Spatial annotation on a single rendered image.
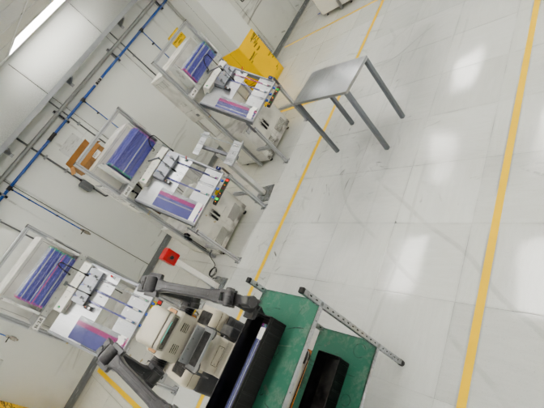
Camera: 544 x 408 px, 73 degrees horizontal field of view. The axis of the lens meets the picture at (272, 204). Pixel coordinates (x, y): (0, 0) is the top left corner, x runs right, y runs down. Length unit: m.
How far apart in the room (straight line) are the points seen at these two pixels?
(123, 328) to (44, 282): 0.82
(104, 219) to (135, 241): 0.55
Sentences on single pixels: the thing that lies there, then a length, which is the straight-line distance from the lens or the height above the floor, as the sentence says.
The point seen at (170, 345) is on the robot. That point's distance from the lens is 2.29.
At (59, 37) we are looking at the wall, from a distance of 5.98.
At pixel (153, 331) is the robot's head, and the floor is 1.34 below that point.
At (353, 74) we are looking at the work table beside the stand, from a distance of 3.57.
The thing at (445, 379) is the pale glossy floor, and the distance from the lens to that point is 2.60.
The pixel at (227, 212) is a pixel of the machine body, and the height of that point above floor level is 0.26.
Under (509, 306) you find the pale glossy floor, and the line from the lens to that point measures 2.64.
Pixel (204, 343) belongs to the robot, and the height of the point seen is 1.04.
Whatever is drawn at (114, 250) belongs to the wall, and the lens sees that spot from 5.68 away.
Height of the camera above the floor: 2.38
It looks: 32 degrees down
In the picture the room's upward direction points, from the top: 49 degrees counter-clockwise
